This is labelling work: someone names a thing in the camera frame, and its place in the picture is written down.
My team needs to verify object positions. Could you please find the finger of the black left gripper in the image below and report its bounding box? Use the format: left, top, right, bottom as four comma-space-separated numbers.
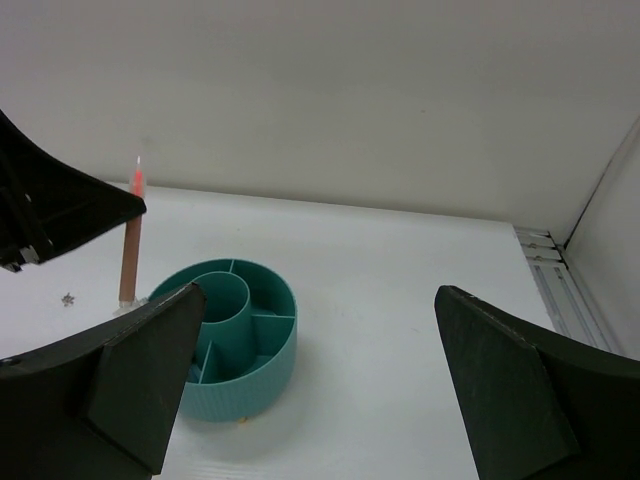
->
1, 115, 146, 273

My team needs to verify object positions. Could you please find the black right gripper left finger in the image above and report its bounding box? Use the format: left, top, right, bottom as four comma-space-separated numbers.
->
1, 283, 206, 479

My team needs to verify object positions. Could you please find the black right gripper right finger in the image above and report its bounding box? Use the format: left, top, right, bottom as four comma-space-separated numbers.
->
434, 286, 639, 479

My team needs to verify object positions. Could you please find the orange slim highlighter pen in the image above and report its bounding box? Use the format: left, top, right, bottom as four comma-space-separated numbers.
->
114, 155, 146, 317

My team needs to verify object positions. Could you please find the teal round desk organizer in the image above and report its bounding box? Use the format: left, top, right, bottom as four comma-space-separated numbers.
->
150, 259, 297, 423

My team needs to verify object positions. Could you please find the aluminium rail frame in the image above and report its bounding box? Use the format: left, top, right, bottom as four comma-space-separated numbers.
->
515, 228, 625, 356

